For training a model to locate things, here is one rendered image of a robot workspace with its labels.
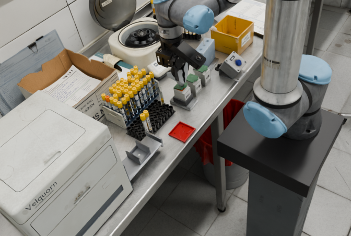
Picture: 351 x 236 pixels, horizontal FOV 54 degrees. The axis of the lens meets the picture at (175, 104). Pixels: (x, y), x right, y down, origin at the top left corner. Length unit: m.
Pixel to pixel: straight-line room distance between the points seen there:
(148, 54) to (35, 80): 0.44
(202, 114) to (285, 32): 0.58
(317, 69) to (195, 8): 0.35
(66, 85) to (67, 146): 0.59
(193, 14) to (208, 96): 0.45
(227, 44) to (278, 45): 0.71
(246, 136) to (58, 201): 0.56
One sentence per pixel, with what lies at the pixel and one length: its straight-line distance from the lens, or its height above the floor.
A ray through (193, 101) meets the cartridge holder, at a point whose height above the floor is 0.89.
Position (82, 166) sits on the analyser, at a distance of 0.85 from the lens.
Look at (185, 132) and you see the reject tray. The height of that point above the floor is 0.88.
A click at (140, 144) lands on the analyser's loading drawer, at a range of 1.09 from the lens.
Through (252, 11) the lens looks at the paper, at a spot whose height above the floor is 0.89.
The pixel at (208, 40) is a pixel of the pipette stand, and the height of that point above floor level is 0.97.
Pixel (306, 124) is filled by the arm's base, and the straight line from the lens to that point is 1.05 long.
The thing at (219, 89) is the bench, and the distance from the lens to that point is 1.31.
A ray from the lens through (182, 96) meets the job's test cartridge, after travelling 1.22.
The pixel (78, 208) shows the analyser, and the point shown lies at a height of 1.02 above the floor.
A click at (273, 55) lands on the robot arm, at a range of 0.76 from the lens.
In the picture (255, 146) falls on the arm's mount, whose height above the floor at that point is 0.94.
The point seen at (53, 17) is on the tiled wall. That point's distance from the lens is 1.47.
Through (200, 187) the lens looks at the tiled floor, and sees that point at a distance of 2.08.
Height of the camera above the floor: 1.77
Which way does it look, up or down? 44 degrees down
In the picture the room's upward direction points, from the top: 10 degrees counter-clockwise
